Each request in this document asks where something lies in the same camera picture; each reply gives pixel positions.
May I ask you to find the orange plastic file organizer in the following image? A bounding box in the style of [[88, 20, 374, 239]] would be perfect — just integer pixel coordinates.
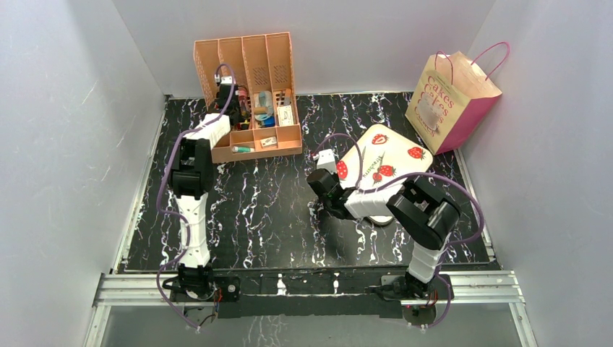
[[193, 32, 302, 163]]

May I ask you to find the strawberry print tray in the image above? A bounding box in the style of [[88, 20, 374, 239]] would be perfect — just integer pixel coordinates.
[[336, 124, 433, 225]]

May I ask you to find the paper cake bag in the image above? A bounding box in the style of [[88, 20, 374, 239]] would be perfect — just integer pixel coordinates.
[[405, 51, 502, 155]]

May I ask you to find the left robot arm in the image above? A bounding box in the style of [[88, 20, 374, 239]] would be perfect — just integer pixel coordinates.
[[168, 82, 240, 301]]

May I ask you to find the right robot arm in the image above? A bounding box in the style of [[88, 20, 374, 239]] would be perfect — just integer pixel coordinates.
[[306, 168, 462, 299]]

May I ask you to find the blue tape dispenser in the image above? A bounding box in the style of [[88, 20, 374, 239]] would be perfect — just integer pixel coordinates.
[[252, 91, 275, 128]]

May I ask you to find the green marker pen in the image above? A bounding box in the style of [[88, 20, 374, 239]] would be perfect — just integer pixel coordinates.
[[231, 145, 255, 153]]

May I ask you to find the small white card box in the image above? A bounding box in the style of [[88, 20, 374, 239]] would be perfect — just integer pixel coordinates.
[[260, 137, 278, 147]]

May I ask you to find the white label box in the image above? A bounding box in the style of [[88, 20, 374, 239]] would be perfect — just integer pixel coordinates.
[[277, 105, 295, 127]]

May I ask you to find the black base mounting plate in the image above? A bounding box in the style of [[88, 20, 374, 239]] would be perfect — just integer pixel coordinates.
[[168, 266, 437, 321]]

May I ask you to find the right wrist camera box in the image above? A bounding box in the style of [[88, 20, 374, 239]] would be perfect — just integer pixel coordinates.
[[316, 149, 337, 174]]

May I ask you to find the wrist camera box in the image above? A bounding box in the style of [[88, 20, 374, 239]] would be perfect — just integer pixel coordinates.
[[214, 74, 235, 87], [316, 149, 337, 174]]

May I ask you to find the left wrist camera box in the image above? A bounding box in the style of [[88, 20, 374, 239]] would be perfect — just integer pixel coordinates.
[[214, 74, 235, 87]]

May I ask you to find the aluminium frame rail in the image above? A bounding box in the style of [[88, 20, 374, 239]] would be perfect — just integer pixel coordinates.
[[85, 270, 537, 346]]

